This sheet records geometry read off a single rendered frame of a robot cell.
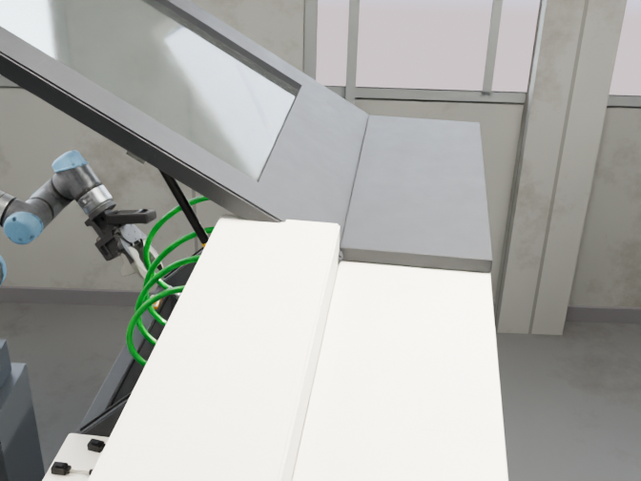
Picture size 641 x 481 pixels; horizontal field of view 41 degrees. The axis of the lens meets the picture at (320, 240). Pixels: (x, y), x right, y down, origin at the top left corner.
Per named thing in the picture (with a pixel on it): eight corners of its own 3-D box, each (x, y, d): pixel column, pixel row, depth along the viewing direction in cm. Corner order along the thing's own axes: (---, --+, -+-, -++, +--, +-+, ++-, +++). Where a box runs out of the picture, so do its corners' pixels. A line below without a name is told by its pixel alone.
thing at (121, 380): (160, 332, 257) (156, 285, 250) (175, 333, 257) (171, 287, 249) (84, 482, 203) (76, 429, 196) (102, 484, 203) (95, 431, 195)
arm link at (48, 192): (12, 212, 209) (40, 187, 204) (33, 192, 218) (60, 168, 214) (36, 235, 211) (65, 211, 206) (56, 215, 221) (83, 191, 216)
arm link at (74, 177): (61, 164, 215) (83, 144, 211) (87, 200, 215) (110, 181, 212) (42, 170, 208) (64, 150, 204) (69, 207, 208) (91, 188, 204)
